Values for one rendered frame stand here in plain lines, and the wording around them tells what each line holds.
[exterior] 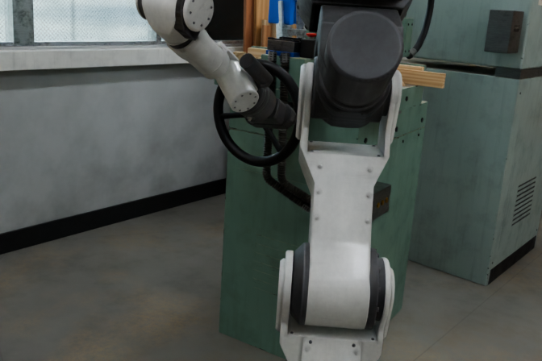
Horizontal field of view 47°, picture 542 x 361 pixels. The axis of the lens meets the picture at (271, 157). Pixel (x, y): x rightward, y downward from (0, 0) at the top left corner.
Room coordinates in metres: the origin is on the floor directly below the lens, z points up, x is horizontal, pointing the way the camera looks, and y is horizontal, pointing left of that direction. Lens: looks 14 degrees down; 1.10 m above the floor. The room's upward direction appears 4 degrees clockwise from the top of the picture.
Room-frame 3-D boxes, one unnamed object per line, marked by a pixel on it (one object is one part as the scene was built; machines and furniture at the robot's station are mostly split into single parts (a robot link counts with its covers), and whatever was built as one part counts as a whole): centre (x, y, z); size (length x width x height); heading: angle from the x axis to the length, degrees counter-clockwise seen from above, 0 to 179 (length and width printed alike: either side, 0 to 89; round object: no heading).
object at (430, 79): (1.86, -0.23, 0.92); 0.55 x 0.02 x 0.04; 58
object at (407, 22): (1.99, -0.37, 1.02); 0.09 x 0.07 x 0.12; 58
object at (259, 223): (2.02, -0.20, 0.36); 0.58 x 0.45 x 0.71; 148
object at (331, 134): (2.02, -0.20, 0.76); 0.57 x 0.45 x 0.09; 148
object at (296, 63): (1.74, -0.05, 0.91); 0.15 x 0.14 x 0.09; 58
